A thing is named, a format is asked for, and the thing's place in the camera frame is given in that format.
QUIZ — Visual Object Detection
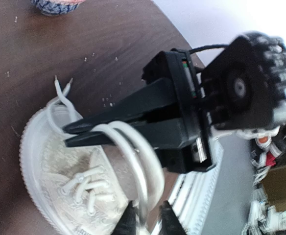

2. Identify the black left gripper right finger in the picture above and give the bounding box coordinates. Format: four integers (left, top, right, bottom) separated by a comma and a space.
159, 201, 186, 235

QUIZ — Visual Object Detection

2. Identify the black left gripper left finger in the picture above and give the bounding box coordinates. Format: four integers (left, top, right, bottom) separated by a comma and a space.
113, 201, 137, 235

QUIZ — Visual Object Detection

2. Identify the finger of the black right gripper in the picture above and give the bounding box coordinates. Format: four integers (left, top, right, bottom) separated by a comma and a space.
63, 78, 177, 134

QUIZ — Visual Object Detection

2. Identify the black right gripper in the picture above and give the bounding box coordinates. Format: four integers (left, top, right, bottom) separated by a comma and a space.
64, 32, 286, 173

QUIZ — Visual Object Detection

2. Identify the white canvas sneaker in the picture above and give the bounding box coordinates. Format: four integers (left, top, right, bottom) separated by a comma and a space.
20, 106, 148, 235

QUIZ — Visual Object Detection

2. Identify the red patterned bowl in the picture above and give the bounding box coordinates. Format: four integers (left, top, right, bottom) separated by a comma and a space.
30, 0, 84, 16

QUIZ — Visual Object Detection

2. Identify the aluminium front rail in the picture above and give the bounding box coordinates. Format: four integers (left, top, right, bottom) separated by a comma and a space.
152, 139, 224, 235

